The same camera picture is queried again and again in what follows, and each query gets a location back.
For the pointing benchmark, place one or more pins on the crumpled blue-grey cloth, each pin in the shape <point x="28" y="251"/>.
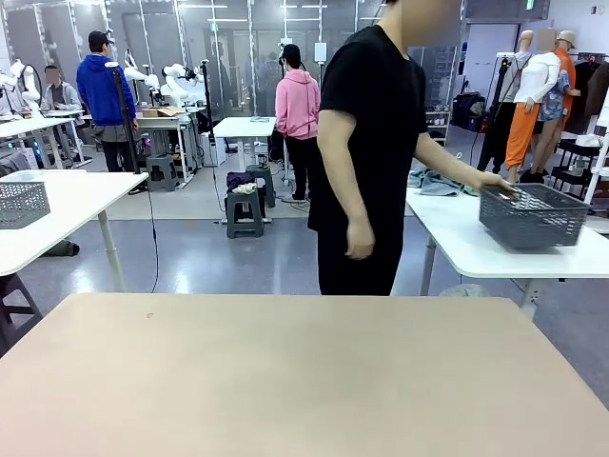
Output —
<point x="433" y="183"/>

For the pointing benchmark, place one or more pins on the person's left hand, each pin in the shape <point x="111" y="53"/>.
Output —
<point x="497" y="182"/>

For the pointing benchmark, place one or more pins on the mannequin in white shirt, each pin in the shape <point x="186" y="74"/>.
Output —
<point x="537" y="81"/>

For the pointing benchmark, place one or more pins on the person in pink hoodie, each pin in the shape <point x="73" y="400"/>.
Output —
<point x="297" y="105"/>

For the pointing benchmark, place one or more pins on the person's right hand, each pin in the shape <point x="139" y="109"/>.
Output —
<point x="361" y="240"/>

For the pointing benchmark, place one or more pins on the person's right forearm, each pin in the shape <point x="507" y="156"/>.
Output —
<point x="345" y="190"/>

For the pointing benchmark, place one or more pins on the mannequin with grey vest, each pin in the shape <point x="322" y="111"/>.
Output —
<point x="504" y="114"/>

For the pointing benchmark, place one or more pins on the mannequin in orange with hat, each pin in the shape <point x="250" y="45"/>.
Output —
<point x="566" y="62"/>

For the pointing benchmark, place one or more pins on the black stool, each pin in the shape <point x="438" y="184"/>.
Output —
<point x="16" y="304"/>

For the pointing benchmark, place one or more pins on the open cardboard box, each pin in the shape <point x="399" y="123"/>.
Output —
<point x="159" y="113"/>

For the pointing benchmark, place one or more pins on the black slim tripod stand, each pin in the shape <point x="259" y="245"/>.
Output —
<point x="208" y="109"/>

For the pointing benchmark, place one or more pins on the pile of purple and beige clothes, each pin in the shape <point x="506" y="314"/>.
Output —
<point x="240" y="183"/>

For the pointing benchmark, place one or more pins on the dark grey perforated basket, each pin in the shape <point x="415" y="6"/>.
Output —
<point x="523" y="228"/>

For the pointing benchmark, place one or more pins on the grey round bin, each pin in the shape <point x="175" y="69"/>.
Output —
<point x="464" y="290"/>

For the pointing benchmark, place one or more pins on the wooden shoe rack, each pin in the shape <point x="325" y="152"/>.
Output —
<point x="438" y="126"/>

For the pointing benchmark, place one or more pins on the white workbench desk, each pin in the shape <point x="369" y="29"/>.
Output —
<point x="166" y="126"/>

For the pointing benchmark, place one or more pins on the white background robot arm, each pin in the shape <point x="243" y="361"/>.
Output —
<point x="173" y="85"/>

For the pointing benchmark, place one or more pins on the white background desk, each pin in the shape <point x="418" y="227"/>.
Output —
<point x="242" y="126"/>

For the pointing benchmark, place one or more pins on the rack of dark clothes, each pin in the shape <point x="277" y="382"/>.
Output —
<point x="590" y="90"/>

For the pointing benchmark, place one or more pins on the grey patterned basket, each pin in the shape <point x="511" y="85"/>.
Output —
<point x="24" y="204"/>

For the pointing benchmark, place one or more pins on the black luggage bags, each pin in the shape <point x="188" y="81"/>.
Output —
<point x="468" y="112"/>

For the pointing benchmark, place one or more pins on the person's left forearm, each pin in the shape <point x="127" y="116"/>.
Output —
<point x="447" y="164"/>

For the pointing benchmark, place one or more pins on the black utility cart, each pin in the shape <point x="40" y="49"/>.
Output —
<point x="578" y="162"/>

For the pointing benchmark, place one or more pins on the dark green floor bag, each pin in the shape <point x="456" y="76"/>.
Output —
<point x="62" y="248"/>

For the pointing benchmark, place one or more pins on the white robot with curved arm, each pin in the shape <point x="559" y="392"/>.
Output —
<point x="26" y="85"/>

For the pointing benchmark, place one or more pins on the long white desk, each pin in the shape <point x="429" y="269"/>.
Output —
<point x="33" y="126"/>

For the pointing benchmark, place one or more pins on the seated person in grey top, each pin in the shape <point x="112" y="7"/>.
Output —
<point x="59" y="97"/>

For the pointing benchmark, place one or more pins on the grey plastic step stool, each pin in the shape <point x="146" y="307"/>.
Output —
<point x="266" y="183"/>
<point x="162" y="171"/>
<point x="245" y="224"/>

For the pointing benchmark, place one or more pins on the man in blue hoodie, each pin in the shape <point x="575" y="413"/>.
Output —
<point x="102" y="90"/>

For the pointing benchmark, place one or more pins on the person in black t-shirt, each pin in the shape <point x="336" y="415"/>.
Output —
<point x="371" y="119"/>

